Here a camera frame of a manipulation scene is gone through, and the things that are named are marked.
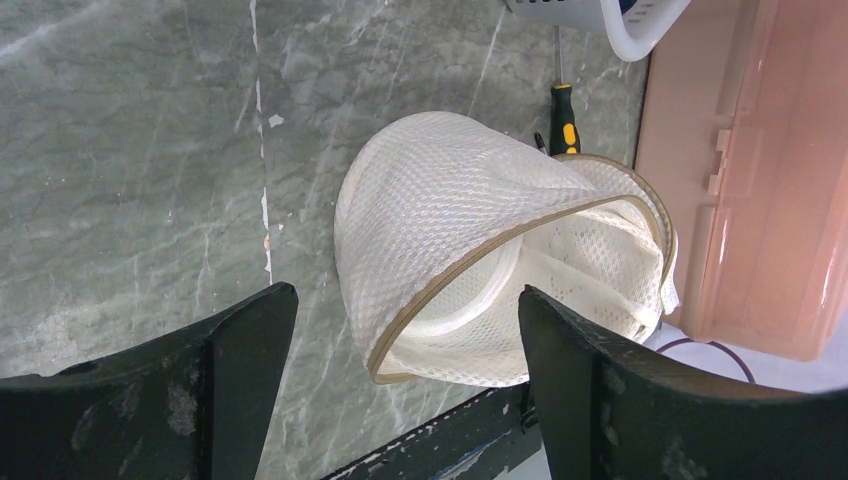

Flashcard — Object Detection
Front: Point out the long yellow black screwdriver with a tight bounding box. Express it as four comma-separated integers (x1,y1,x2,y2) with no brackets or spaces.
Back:
533,132,549,156

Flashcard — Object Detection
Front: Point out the white mesh laundry bag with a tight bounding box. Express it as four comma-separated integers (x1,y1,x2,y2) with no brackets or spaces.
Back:
334,111,680,387

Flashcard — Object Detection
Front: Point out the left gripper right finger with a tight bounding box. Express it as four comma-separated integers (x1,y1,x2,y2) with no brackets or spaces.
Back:
518,286,847,479

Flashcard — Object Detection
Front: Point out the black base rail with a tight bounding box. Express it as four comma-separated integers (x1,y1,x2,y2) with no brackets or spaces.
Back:
327,383,542,479

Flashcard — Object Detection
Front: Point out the navy blue bra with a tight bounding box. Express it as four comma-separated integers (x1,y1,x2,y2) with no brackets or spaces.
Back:
619,0,656,16

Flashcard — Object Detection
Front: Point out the black yellow short screwdriver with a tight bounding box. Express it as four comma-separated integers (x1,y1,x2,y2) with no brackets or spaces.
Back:
549,26,581,156

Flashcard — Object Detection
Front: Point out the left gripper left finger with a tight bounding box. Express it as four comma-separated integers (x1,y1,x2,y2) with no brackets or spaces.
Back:
1,282,299,479

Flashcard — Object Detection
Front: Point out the orange translucent storage box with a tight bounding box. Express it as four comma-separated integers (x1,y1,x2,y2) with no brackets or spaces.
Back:
635,0,847,361

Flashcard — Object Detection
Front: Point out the white plastic basket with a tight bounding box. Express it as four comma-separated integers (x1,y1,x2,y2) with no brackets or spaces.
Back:
507,0,690,62

